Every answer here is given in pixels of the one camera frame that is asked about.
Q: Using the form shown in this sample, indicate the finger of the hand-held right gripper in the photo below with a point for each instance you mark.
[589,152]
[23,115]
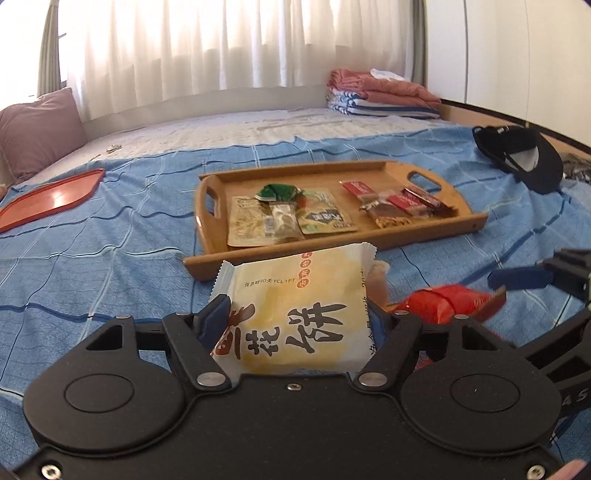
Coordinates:
[556,344]
[521,278]

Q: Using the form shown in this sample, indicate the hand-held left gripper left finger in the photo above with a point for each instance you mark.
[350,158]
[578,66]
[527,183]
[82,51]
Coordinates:
[217,319]

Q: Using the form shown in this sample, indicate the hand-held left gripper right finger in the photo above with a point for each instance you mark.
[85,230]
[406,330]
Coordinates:
[381,328]

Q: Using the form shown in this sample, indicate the glossy red snack packet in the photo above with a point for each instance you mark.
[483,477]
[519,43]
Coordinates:
[443,300]

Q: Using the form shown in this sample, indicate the white yellow pastry packet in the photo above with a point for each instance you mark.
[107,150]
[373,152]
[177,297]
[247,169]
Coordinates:
[295,314]

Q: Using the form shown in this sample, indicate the gold snack packet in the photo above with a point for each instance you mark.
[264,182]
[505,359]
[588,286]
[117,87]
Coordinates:
[245,224]

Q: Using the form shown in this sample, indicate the red biscuit packet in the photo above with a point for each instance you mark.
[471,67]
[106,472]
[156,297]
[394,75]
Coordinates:
[359,188]
[422,197]
[392,217]

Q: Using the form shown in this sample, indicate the clear beige snack packet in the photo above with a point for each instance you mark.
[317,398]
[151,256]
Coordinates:
[282,221]

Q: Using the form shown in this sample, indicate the brown jelly cup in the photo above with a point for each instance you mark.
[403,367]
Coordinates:
[379,281]

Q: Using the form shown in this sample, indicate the black cap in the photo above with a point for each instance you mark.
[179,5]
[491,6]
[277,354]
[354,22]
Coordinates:
[545,175]

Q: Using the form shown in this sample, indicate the blue checked bedspread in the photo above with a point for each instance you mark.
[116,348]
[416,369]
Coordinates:
[115,258]

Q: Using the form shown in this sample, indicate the grey patterned cloth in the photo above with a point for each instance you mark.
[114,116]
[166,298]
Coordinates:
[577,168]

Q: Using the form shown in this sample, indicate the yellow green snack packet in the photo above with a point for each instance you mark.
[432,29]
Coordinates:
[325,213]

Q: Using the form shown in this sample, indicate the light patterned bed sheet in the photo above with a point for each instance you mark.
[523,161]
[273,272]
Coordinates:
[207,134]

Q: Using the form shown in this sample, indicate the red plastic tray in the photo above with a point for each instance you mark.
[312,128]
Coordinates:
[46,198]

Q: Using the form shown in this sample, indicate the folded blue striped towel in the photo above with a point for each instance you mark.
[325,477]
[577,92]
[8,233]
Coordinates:
[355,105]

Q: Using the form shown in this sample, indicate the white wardrobe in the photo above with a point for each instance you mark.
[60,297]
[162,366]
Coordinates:
[508,50]

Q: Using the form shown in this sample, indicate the folded blankets stack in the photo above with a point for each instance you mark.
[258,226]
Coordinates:
[392,90]

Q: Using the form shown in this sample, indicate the white folded cloth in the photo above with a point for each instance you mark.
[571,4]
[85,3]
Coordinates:
[387,74]

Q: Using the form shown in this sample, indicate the grey green drape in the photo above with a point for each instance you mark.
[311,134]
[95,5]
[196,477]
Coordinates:
[51,50]
[419,41]

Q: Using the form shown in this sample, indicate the purple pillow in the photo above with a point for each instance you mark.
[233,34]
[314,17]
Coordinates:
[37,129]

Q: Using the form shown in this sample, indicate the white sheer curtain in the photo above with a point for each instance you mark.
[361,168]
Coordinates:
[18,50]
[240,41]

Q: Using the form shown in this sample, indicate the wooden bed frame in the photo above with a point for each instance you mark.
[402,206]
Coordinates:
[485,115]

